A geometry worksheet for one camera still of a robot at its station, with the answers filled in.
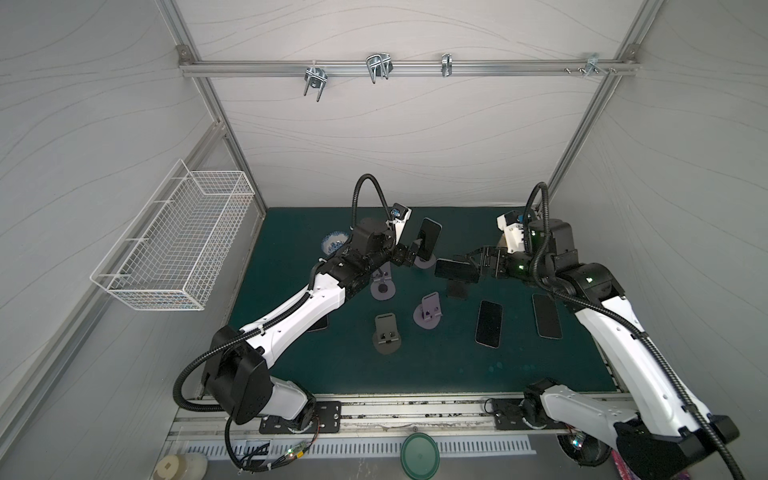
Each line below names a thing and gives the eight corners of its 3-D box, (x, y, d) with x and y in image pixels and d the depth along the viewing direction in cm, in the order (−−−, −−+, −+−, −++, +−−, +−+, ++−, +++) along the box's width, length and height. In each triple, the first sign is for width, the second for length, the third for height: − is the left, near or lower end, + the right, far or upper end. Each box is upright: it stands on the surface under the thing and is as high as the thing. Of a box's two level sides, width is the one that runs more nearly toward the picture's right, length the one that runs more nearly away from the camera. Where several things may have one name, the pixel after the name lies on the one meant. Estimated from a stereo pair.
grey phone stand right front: (421, 333, 89) (423, 320, 81) (411, 314, 93) (413, 300, 85) (443, 324, 90) (448, 310, 83) (433, 306, 94) (437, 291, 87)
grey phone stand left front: (374, 354, 86) (373, 341, 78) (375, 328, 91) (374, 313, 83) (399, 354, 86) (400, 341, 78) (399, 328, 91) (400, 313, 83)
